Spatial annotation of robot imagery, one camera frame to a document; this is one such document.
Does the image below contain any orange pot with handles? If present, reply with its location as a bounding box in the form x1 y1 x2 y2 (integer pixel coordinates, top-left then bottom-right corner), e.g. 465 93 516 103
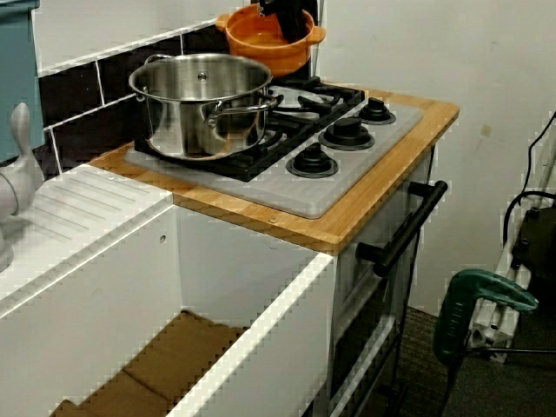
215 3 327 79

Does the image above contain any stainless steel pot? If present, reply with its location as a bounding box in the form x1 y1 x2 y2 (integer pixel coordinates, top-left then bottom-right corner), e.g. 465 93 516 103
128 52 279 162

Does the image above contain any black stove knob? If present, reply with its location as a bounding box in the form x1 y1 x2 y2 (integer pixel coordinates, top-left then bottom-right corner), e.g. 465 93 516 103
285 142 341 178
354 97 397 127
318 117 375 152

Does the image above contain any black cast iron stove grate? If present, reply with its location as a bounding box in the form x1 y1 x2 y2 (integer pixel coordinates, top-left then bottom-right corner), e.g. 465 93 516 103
133 76 367 183

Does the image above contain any grey stove top plate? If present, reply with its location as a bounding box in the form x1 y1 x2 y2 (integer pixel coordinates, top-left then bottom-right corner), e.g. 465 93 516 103
123 97 425 220

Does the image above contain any wooden countertop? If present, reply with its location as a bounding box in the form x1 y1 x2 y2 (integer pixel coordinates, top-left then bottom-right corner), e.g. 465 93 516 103
89 89 460 256

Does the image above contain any teal cabinet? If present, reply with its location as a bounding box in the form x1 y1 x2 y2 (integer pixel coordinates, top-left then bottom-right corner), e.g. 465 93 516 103
0 0 46 166

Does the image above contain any white oven door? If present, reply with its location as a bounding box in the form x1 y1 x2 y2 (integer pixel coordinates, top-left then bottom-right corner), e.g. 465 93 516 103
328 147 440 417

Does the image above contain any grey toy faucet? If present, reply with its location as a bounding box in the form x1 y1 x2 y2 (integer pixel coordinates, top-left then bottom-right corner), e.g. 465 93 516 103
0 103 46 273

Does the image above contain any black box device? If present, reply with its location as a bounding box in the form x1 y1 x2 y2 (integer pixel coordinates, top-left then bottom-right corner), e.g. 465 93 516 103
510 206 556 273

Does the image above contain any white sink unit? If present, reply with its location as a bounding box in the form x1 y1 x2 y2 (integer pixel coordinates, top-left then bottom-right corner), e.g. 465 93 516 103
0 163 338 417

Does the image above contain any green bar clamp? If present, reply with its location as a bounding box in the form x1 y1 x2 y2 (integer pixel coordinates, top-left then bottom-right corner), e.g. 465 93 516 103
433 268 556 417

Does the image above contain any brown cardboard sheet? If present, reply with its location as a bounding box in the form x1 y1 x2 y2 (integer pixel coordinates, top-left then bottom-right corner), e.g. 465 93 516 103
50 310 248 417

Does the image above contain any black oven door handle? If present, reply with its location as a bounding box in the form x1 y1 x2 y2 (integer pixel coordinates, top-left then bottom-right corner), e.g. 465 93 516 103
354 180 448 278

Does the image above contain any black cable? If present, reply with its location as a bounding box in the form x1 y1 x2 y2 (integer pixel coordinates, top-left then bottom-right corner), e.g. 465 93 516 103
502 110 556 248

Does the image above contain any aluminium frame profile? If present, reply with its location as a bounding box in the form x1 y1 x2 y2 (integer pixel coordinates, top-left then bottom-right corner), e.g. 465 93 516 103
471 151 556 364

